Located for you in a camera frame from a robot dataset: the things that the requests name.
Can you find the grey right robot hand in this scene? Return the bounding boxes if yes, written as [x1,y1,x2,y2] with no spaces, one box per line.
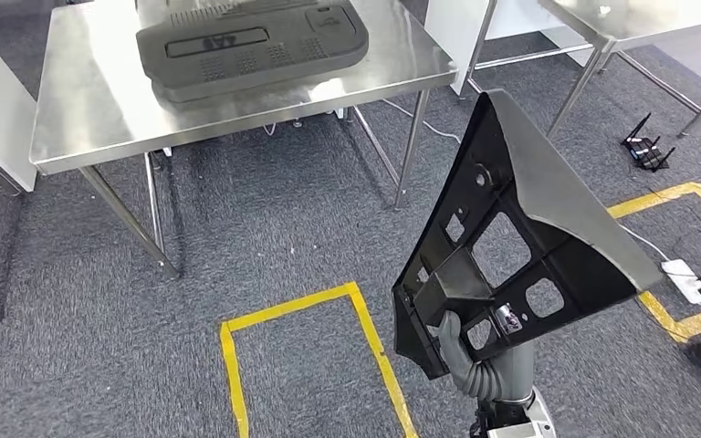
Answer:
[436,304,537,405]

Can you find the black plastic plate bracket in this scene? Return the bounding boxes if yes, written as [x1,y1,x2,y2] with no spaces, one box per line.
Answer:
[391,89,664,381]

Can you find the stainless steel workbench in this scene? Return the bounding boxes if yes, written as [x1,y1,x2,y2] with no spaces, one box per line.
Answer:
[28,0,459,280]

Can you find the white power strip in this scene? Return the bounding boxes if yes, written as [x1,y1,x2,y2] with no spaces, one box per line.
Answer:
[660,258,701,306]

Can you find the yellow floor tape square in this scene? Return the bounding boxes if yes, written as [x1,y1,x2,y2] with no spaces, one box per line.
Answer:
[219,281,420,438]
[606,181,701,345]

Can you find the black wifi router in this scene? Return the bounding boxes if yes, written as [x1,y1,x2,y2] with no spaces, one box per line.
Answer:
[621,112,676,173]

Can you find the dark grey engine cover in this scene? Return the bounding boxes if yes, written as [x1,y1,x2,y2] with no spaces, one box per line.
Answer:
[135,0,370,104]

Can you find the white power cable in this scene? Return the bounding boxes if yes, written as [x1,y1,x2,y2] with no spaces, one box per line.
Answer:
[381,98,669,262]

